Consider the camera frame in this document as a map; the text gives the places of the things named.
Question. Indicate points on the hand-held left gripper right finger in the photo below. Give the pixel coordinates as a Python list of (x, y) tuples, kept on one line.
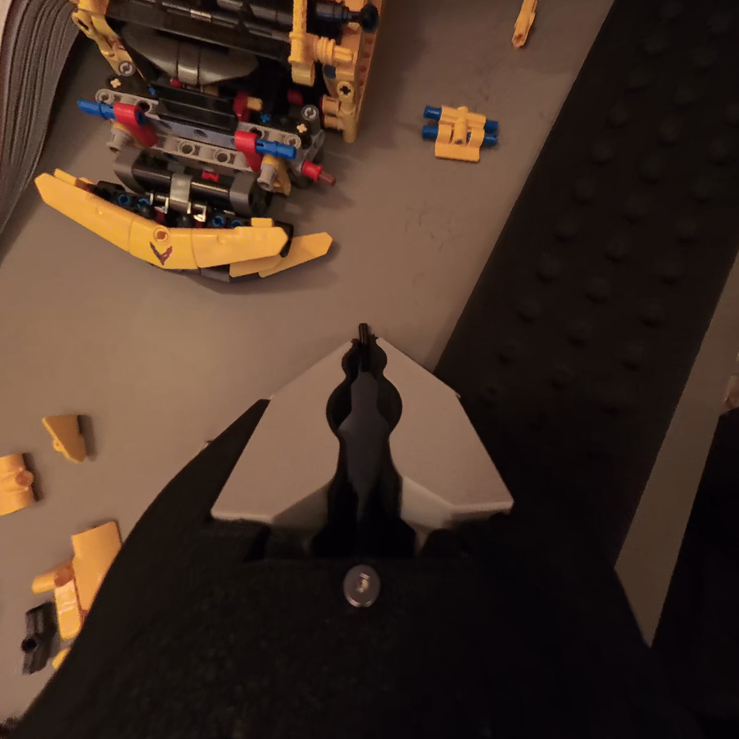
[(450, 462)]

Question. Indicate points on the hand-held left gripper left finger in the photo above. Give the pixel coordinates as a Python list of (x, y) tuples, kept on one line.
[(271, 462)]

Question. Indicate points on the black axle rod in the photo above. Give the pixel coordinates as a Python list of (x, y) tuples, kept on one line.
[(363, 340)]

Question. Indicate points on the yellow toy brick car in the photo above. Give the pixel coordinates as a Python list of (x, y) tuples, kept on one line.
[(173, 242)]

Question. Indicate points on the yellow panel brick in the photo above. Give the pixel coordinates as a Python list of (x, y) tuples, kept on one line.
[(459, 135)]

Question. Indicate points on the yellow connector brick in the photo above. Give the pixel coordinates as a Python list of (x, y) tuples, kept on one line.
[(524, 23)]

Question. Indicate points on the instruction booklet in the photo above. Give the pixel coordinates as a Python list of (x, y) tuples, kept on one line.
[(29, 86)]

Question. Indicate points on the grey desk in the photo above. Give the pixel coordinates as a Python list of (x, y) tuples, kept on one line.
[(231, 346)]

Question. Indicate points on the pile of yellow bricks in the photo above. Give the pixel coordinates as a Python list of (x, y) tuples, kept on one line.
[(86, 554)]

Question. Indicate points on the black studded baseplate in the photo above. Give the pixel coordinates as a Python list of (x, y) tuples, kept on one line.
[(606, 231)]

